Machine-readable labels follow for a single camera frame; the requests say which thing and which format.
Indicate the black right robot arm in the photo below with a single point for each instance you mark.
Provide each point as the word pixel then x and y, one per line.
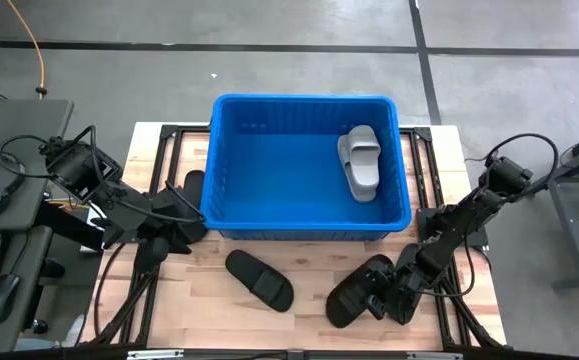
pixel 449 235

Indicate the small grey desk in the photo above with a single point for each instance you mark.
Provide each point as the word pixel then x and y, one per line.
pixel 19 260

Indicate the silver metal bracket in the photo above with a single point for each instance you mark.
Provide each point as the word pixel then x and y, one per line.
pixel 154 354
pixel 434 356

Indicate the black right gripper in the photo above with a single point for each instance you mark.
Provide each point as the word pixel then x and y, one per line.
pixel 404 295

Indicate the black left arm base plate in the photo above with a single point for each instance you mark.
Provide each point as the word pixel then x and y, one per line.
pixel 114 235

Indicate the black aluminium extrusion frame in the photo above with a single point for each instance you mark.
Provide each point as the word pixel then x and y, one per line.
pixel 169 131

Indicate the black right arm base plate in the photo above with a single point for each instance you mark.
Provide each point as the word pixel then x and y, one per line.
pixel 423 220

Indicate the blue plastic bin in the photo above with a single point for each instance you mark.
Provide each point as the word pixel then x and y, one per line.
pixel 289 190

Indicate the grey metal side table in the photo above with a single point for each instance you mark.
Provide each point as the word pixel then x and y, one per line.
pixel 566 225

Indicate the black computer mouse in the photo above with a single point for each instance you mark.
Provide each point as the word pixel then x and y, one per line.
pixel 1 297

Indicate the large grey desk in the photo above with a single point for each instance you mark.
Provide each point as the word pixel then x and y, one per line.
pixel 19 120

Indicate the white box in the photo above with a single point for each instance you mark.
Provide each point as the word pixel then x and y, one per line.
pixel 94 215

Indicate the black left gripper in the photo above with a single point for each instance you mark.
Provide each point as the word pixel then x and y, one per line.
pixel 176 212

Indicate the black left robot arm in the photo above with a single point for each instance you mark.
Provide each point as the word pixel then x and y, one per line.
pixel 76 170

